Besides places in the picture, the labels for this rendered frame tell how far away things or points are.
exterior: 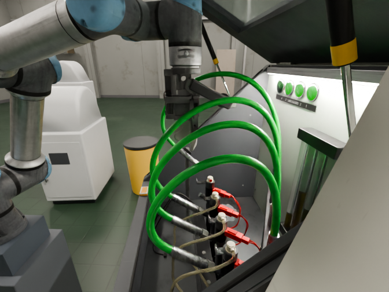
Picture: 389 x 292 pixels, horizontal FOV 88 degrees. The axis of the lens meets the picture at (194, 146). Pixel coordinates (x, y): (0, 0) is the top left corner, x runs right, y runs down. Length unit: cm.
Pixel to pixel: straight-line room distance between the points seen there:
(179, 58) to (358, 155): 37
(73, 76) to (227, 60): 589
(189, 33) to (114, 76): 983
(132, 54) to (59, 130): 788
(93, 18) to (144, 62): 942
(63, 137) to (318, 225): 223
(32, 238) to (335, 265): 95
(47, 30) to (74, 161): 196
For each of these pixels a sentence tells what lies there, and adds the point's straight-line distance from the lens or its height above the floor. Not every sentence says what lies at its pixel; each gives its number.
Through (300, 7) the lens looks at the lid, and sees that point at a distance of 50.
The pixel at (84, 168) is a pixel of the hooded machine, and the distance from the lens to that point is 237.
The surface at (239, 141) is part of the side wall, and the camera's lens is 92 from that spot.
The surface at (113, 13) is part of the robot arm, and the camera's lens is 40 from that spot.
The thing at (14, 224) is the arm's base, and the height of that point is 94.
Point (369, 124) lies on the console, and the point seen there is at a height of 141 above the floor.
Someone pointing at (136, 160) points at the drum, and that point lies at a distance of 229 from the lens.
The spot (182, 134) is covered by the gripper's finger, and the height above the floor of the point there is 129.
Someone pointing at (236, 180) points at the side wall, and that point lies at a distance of 101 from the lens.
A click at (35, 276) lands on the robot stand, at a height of 75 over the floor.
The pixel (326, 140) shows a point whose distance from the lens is 55.
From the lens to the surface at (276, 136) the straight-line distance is 51.
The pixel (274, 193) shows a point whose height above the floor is 125.
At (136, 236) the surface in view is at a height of 95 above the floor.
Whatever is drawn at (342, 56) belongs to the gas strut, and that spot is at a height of 146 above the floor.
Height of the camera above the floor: 145
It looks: 22 degrees down
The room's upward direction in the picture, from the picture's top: straight up
